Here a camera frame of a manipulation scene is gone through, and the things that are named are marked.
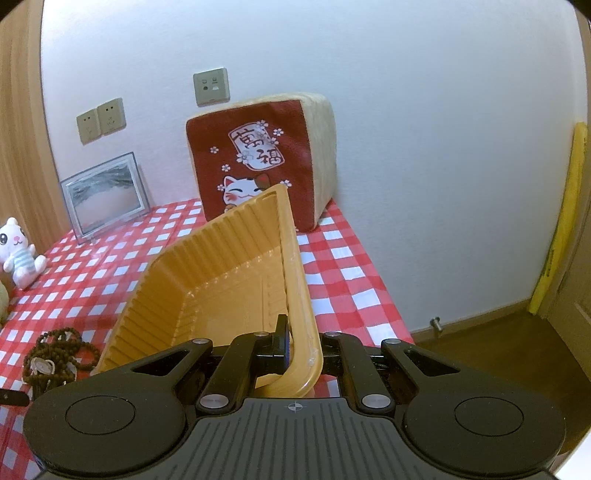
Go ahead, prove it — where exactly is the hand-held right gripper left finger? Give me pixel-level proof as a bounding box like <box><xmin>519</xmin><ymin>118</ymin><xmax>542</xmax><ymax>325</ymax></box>
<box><xmin>119</xmin><ymin>315</ymin><xmax>293</xmax><ymax>414</ymax></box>

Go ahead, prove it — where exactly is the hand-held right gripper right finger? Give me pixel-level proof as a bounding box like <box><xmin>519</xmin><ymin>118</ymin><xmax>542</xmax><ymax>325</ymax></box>
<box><xmin>320</xmin><ymin>330</ymin><xmax>462</xmax><ymax>411</ymax></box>

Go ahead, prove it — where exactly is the yellow plastic tray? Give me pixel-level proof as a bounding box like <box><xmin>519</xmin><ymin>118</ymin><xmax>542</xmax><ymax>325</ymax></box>
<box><xmin>90</xmin><ymin>184</ymin><xmax>324</xmax><ymax>398</ymax></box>

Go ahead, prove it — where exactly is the red checkered tablecloth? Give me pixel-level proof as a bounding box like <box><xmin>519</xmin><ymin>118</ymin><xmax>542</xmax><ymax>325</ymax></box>
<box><xmin>0</xmin><ymin>198</ymin><xmax>416</xmax><ymax>480</ymax></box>

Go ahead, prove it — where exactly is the white cat plush toy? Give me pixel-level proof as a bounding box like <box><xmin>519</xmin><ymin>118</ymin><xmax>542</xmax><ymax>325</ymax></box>
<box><xmin>0</xmin><ymin>217</ymin><xmax>48</xmax><ymax>291</ymax></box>

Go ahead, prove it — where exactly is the red cat print cushion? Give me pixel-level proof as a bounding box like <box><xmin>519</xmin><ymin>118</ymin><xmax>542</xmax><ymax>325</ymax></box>
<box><xmin>185</xmin><ymin>92</ymin><xmax>340</xmax><ymax>233</ymax></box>

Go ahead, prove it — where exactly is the wooden door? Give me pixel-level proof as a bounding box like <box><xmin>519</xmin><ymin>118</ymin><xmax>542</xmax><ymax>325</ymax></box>
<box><xmin>540</xmin><ymin>138</ymin><xmax>591</xmax><ymax>352</ymax></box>

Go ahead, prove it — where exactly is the wooden cabinet side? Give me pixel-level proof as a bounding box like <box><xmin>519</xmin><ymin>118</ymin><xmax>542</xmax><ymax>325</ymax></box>
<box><xmin>0</xmin><ymin>0</ymin><xmax>75</xmax><ymax>259</ymax></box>

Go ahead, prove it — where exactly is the brown bead necklace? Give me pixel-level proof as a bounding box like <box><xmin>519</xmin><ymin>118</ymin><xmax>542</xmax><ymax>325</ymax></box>
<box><xmin>22</xmin><ymin>327</ymin><xmax>101</xmax><ymax>398</ymax></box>

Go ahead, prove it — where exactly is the clear picture frame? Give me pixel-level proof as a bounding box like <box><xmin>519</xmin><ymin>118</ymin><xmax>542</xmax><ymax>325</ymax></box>
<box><xmin>60</xmin><ymin>151</ymin><xmax>151</xmax><ymax>245</ymax></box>

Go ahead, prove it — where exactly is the square wall socket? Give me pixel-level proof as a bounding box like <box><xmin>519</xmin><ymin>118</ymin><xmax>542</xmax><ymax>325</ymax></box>
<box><xmin>193</xmin><ymin>67</ymin><xmax>230</xmax><ymax>106</ymax></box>

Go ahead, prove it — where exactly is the wall power socket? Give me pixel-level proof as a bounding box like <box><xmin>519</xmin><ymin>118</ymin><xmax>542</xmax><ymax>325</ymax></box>
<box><xmin>76</xmin><ymin>109</ymin><xmax>102</xmax><ymax>145</ymax></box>
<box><xmin>97</xmin><ymin>97</ymin><xmax>126</xmax><ymax>136</ymax></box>

